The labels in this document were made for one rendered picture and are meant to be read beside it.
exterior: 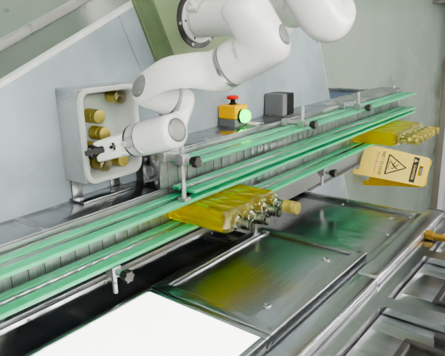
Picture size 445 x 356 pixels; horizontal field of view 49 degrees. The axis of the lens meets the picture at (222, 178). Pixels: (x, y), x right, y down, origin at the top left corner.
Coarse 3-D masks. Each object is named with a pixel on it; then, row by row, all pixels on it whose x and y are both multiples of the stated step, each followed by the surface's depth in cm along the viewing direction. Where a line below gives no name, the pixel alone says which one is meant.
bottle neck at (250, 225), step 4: (236, 220) 120; (240, 220) 119; (244, 220) 119; (248, 220) 118; (252, 220) 118; (236, 224) 120; (240, 224) 119; (244, 224) 118; (248, 224) 118; (252, 224) 120; (256, 224) 119; (240, 228) 120; (244, 228) 119; (248, 228) 118; (252, 228) 119
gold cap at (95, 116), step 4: (88, 108) 120; (84, 112) 119; (88, 112) 118; (92, 112) 117; (96, 112) 117; (100, 112) 118; (84, 116) 119; (88, 116) 118; (92, 116) 117; (96, 116) 117; (100, 116) 118; (104, 116) 119; (88, 120) 119; (92, 120) 118; (96, 120) 117; (100, 120) 118; (104, 120) 119
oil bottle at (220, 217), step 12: (192, 204) 126; (204, 204) 126; (216, 204) 126; (180, 216) 130; (192, 216) 127; (204, 216) 124; (216, 216) 122; (228, 216) 120; (240, 216) 122; (216, 228) 122; (228, 228) 120
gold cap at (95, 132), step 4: (92, 128) 121; (96, 128) 120; (100, 128) 119; (104, 128) 120; (88, 132) 121; (92, 132) 120; (96, 132) 119; (100, 132) 119; (104, 132) 120; (108, 132) 121; (92, 136) 121; (96, 136) 120; (100, 136) 119; (104, 136) 120; (108, 136) 121
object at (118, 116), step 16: (80, 96) 110; (96, 96) 122; (128, 96) 123; (80, 112) 110; (112, 112) 126; (128, 112) 124; (80, 128) 112; (112, 128) 127; (96, 176) 119; (112, 176) 120
